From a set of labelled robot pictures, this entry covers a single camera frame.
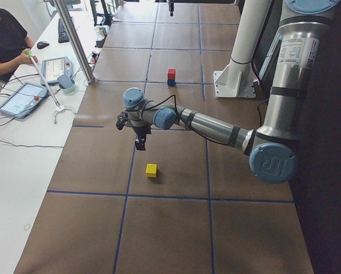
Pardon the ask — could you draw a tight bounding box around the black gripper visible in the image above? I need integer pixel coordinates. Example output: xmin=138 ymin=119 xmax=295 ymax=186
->
xmin=133 ymin=125 xmax=151 ymax=151

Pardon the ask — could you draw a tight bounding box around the yellow wooden block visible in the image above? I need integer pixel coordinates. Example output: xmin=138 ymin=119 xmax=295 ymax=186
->
xmin=146 ymin=163 xmax=158 ymax=178

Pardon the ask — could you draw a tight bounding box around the blue wooden block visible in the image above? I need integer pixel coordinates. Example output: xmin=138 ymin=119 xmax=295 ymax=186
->
xmin=167 ymin=79 xmax=175 ymax=87

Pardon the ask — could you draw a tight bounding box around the red wooden block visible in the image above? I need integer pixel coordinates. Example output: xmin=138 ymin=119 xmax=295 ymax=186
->
xmin=167 ymin=68 xmax=176 ymax=80

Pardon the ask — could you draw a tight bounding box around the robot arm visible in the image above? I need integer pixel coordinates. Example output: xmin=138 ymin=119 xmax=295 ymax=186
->
xmin=116 ymin=1 xmax=338 ymax=184

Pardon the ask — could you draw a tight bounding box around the metal cylinder weight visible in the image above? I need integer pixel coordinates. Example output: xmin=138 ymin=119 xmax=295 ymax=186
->
xmin=98 ymin=26 xmax=107 ymax=37

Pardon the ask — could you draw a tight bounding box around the reacher grabber stick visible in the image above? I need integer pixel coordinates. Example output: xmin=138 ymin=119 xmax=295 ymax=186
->
xmin=24 ymin=49 xmax=76 ymax=124

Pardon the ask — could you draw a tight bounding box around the blue cup on tape roll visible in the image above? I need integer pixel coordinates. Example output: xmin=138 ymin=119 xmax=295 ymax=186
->
xmin=57 ymin=74 xmax=75 ymax=94

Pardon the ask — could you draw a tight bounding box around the far teach pendant tablet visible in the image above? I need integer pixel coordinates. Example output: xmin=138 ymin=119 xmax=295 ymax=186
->
xmin=41 ymin=57 xmax=73 ymax=85

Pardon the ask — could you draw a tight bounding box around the teach pendant tablet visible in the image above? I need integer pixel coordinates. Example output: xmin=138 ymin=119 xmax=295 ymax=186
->
xmin=0 ymin=82 xmax=48 ymax=119
xmin=41 ymin=57 xmax=73 ymax=85

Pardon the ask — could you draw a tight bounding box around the black keyboard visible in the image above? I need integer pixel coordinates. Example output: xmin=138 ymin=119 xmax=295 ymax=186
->
xmin=58 ymin=18 xmax=70 ymax=43

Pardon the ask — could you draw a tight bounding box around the near teach pendant tablet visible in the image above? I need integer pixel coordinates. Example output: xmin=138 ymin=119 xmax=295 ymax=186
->
xmin=0 ymin=82 xmax=48 ymax=119

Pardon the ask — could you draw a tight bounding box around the black computer mouse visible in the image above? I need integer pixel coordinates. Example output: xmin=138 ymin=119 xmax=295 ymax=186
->
xmin=37 ymin=41 xmax=50 ymax=50

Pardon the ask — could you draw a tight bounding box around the person in black shirt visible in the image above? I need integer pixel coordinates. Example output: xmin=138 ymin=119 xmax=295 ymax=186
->
xmin=0 ymin=9 xmax=37 ymax=82

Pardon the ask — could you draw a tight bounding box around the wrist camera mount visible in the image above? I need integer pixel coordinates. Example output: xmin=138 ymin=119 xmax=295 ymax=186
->
xmin=115 ymin=111 xmax=129 ymax=130

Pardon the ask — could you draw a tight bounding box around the white pedestal column with base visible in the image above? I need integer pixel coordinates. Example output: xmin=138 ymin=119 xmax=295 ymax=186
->
xmin=214 ymin=1 xmax=263 ymax=98

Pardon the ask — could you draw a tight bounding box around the aluminium frame post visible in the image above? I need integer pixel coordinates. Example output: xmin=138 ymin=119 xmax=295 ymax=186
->
xmin=53 ymin=0 xmax=95 ymax=84

